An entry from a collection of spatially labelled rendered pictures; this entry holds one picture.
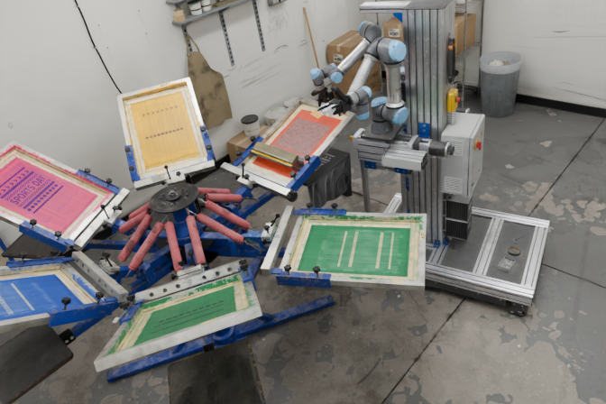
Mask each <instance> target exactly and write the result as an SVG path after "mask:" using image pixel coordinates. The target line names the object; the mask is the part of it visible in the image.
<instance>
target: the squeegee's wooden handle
mask: <svg viewBox="0 0 606 404"><path fill-rule="evenodd" d="M254 148H255V149H258V150H261V151H264V152H267V153H270V154H273V155H275V156H278V157H281V158H282V159H285V160H288V161H289V163H290V164H292V166H294V164H295V163H296V161H297V160H298V155H296V154H293V153H290V152H288V151H283V150H281V149H278V148H275V147H273V146H270V145H268V144H265V143H262V142H257V143H256V144H255V145H254V146H253V148H252V149H253V150H254Z"/></svg>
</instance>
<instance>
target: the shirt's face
mask: <svg viewBox="0 0 606 404"><path fill-rule="evenodd" d="M327 153H328V154H331V155H334V156H335V157H334V158H333V159H332V160H330V161H329V162H327V163H326V164H325V165H323V166H322V167H321V168H319V169H318V170H316V171H315V172H313V173H312V174H311V175H310V176H309V178H308V179H307V180H306V181H305V182H304V184H307V185H308V184H309V183H310V182H311V181H313V180H314V179H316V178H317V177H318V176H320V175H321V174H323V173H324V172H325V171H327V170H328V169H330V168H331V167H332V166H334V165H335V164H336V163H338V162H339V161H340V160H341V159H343V158H344V157H345V156H347V155H348V154H349V153H348V152H345V151H340V150H337V149H334V148H330V149H329V151H328V152H327Z"/></svg>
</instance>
